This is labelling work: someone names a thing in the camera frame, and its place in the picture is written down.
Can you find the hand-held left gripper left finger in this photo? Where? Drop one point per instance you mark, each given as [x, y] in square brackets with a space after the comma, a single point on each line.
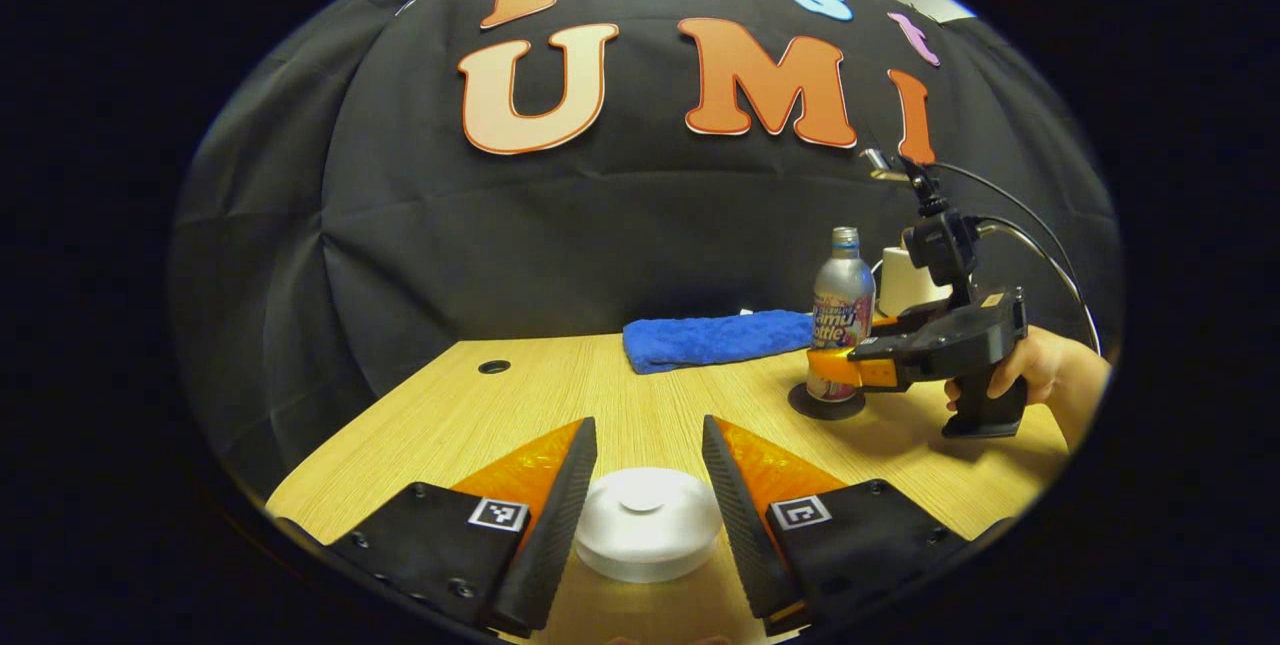
[560, 525]

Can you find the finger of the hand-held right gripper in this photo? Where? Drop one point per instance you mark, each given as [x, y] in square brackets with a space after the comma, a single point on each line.
[884, 321]
[835, 367]

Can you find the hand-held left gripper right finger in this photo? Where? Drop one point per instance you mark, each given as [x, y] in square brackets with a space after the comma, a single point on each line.
[740, 525]

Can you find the silver water bottle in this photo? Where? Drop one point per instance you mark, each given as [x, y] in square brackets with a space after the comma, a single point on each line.
[843, 300]

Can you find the dark round coaster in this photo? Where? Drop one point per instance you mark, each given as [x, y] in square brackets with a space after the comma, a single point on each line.
[805, 407]

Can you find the white teacup lid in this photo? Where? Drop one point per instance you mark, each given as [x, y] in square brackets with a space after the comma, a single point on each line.
[645, 525]

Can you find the white toaster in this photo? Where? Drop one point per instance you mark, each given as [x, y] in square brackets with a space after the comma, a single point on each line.
[900, 285]

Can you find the blue towel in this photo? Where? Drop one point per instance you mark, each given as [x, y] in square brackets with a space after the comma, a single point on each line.
[710, 340]

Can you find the black backdrop cloth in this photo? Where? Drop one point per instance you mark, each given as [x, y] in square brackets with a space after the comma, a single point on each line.
[400, 255]

